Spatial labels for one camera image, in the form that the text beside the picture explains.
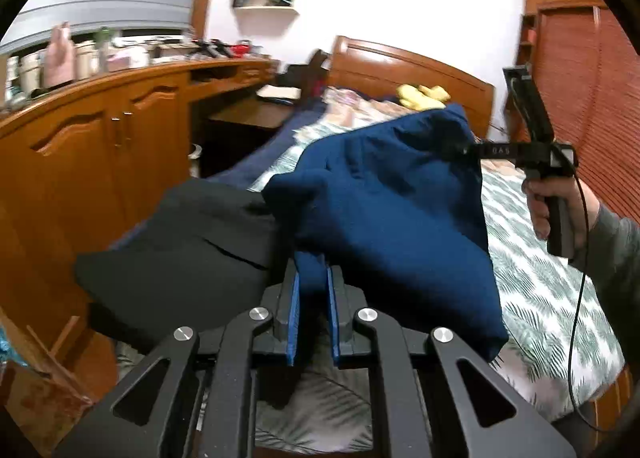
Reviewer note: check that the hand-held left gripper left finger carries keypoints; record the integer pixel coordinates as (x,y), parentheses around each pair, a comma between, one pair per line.
(294,318)

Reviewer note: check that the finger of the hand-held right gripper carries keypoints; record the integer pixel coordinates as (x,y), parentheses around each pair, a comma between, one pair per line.
(462,150)

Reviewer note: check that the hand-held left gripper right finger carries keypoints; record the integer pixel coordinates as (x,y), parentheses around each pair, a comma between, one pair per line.
(332,323)

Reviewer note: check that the navy blue blazer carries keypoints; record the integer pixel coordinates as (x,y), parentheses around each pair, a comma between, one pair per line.
(390,218)

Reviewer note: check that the person's right forearm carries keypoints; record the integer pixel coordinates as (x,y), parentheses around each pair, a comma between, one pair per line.
(615,258)

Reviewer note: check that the person's right hand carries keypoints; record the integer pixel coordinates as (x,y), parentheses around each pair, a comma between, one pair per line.
(535,213)

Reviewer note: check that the yellow plush toy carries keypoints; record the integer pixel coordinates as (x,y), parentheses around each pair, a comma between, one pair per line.
(415,95)

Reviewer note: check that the wooden louvered wardrobe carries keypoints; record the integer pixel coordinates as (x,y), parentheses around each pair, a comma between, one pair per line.
(600,87)

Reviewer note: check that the wooden bed headboard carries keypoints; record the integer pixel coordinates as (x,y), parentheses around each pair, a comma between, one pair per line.
(400,67)

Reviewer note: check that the black jacket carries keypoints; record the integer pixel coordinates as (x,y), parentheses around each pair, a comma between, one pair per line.
(190,248)

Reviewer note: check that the bed with leaf-print cover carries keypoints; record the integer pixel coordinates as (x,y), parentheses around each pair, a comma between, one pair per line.
(540,288)

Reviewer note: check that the dark chair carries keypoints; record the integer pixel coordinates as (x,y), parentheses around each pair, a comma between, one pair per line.
(310,77)

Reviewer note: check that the white waste bin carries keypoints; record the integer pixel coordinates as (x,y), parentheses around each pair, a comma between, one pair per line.
(195,160)

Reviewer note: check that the red basket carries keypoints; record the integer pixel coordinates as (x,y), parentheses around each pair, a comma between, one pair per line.
(241,48)

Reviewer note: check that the wooden desk cabinet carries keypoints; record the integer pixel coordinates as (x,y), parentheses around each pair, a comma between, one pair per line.
(75,162)

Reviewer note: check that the black tool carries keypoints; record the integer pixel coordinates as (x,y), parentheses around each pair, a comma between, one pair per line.
(212,47)

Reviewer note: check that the pink box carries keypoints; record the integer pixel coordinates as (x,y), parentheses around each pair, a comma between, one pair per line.
(127,60)

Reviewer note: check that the green capped bottle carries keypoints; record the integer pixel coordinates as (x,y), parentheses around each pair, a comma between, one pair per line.
(105,50)

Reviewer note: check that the pink bottle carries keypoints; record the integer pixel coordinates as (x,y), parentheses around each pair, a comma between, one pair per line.
(59,55)

